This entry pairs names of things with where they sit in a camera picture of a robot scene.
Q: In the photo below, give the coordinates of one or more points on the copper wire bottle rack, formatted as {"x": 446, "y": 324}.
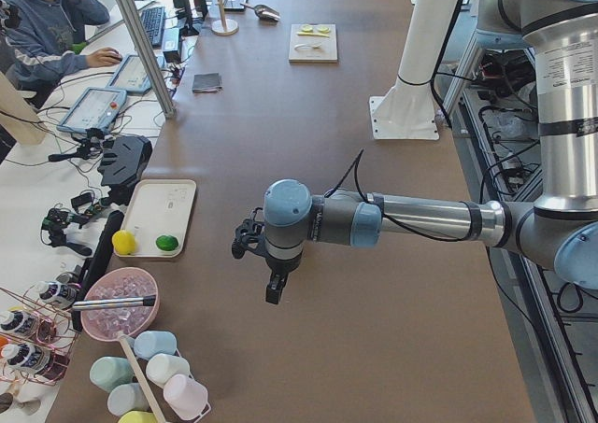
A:
{"x": 37, "y": 338}

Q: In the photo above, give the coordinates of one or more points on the white ceramic spoon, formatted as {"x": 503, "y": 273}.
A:
{"x": 306, "y": 46}

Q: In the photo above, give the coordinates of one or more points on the white cup rack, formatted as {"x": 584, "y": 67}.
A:
{"x": 155, "y": 407}

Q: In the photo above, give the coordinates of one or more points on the grey blue cup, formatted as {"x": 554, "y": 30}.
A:
{"x": 125, "y": 398}

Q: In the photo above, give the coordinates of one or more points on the pink bowl with ice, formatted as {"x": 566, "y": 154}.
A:
{"x": 104, "y": 325}

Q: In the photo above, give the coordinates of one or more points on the yellow cup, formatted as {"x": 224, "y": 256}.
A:
{"x": 136, "y": 416}

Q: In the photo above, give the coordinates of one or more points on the beige rabbit tray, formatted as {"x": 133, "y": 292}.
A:
{"x": 159, "y": 206}

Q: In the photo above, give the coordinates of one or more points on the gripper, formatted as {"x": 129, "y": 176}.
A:
{"x": 278, "y": 270}

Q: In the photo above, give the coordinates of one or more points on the bamboo cutting board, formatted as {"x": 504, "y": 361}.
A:
{"x": 313, "y": 43}

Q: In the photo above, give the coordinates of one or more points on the near teach pendant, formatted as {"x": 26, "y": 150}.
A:
{"x": 96, "y": 109}

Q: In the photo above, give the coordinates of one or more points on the pale mint cup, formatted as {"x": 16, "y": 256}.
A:
{"x": 161, "y": 367}

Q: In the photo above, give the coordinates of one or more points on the metal tongs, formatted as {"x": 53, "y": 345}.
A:
{"x": 127, "y": 302}

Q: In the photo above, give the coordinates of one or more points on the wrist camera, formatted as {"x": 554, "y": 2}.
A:
{"x": 249, "y": 236}

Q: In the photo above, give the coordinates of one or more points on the aluminium frame post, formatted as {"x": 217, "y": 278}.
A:
{"x": 145, "y": 52}

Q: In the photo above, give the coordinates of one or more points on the yellow lemon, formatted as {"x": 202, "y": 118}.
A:
{"x": 123, "y": 242}

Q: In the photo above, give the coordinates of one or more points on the person in blue hoodie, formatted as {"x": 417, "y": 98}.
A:
{"x": 44, "y": 43}

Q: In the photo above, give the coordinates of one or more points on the pink cup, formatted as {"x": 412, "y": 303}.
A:
{"x": 187, "y": 397}

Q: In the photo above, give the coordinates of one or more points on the yellow plastic knife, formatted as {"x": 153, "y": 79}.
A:
{"x": 311, "y": 33}

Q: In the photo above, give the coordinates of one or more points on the wooden mug tree stand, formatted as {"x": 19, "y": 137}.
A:
{"x": 223, "y": 26}

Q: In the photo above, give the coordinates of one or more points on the far teach pendant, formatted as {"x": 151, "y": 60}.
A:
{"x": 131, "y": 76}

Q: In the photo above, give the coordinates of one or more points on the black keyboard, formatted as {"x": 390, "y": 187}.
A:
{"x": 152, "y": 20}

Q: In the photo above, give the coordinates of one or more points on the green lime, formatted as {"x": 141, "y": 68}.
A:
{"x": 167, "y": 242}

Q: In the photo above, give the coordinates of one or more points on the teach pendant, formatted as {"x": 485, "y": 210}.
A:
{"x": 131, "y": 76}
{"x": 96, "y": 109}

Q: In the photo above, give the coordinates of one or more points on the metal scoop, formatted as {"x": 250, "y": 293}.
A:
{"x": 264, "y": 12}

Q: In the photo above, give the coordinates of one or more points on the green cup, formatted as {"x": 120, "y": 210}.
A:
{"x": 110, "y": 372}

